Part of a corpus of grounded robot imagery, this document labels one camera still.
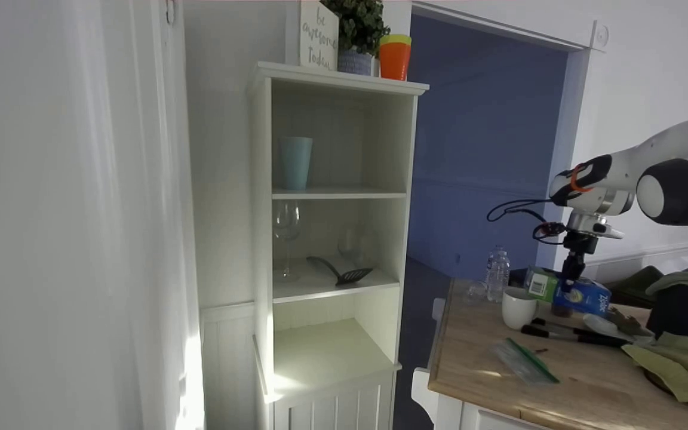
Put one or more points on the green potted plant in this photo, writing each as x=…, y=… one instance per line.
x=359, y=33

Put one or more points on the clear plastic water bottle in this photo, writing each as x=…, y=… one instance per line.
x=497, y=276

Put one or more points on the blue green Ziploc box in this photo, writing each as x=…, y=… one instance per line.
x=571, y=298

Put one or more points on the light blue plastic cup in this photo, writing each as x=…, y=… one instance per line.
x=297, y=162

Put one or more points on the white shelf cabinet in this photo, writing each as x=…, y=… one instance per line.
x=327, y=358

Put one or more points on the clear zip bag green strip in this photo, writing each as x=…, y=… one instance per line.
x=524, y=364

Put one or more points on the olive green cloth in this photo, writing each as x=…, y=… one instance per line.
x=664, y=358

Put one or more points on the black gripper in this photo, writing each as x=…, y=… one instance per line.
x=583, y=233

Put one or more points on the orange and green cups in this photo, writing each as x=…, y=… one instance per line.
x=395, y=57

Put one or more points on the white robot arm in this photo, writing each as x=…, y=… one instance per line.
x=651, y=176

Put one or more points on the clear wine glass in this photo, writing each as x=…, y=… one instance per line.
x=284, y=229

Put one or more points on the white framed sign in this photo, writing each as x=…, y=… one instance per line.
x=318, y=36

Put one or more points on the black handled utensil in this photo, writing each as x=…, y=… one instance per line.
x=555, y=331

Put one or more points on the white ceramic mug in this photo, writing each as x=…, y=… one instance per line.
x=517, y=310

